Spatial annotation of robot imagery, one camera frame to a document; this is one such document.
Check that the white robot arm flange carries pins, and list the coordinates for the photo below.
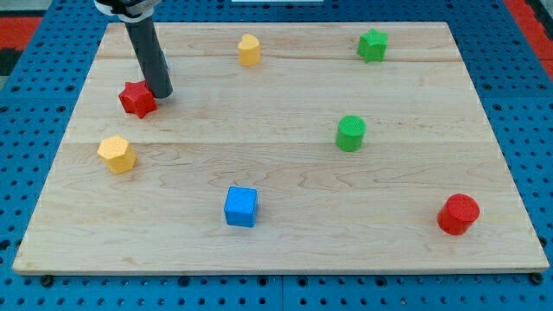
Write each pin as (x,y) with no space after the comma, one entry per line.
(127,10)

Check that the wooden board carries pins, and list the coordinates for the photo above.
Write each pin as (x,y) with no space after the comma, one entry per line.
(272,127)

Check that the blue cube block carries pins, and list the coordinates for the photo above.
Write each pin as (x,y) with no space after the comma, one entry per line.
(240,207)

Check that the green cylinder block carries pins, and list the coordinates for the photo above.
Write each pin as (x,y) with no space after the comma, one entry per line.
(350,133)

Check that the yellow heart block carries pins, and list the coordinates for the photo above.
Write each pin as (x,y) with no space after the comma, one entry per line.
(249,50)

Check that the green star block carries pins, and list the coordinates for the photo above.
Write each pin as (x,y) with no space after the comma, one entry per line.
(372,46)

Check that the red star block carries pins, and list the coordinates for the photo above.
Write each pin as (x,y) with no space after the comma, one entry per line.
(137,99)

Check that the yellow hexagon block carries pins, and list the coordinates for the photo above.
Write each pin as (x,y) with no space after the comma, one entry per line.
(117,154)

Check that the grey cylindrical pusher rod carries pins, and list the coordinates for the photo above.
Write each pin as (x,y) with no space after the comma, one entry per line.
(151,59)

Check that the red cylinder block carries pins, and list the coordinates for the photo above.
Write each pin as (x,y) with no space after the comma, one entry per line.
(458,213)

